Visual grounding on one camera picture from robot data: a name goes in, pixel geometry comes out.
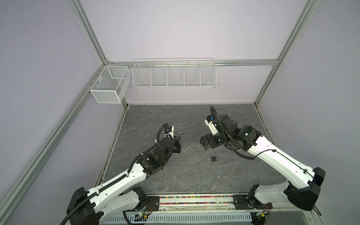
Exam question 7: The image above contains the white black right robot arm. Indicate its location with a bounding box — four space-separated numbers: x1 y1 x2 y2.
200 106 326 211

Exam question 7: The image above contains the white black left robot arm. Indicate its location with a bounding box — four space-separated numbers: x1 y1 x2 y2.
61 123 182 225

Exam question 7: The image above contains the black padlock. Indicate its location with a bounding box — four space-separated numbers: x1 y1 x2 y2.
211 153 217 162

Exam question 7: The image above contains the white mesh square basket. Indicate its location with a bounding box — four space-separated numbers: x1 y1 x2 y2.
90 66 131 104

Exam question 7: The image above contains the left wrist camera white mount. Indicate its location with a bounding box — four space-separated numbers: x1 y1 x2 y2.
164 125 174 139

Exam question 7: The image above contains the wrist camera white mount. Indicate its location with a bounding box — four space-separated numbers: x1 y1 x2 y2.
164 125 174 139
204 115 219 136

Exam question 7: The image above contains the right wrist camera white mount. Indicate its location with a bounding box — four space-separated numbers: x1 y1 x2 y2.
204 115 219 136

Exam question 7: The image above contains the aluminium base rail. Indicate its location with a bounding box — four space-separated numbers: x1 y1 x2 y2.
75 192 318 214

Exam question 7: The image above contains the white wire long basket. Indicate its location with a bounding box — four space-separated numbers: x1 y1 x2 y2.
132 58 217 89

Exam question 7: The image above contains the white vented cable duct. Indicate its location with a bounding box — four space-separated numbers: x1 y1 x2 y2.
102 212 253 225

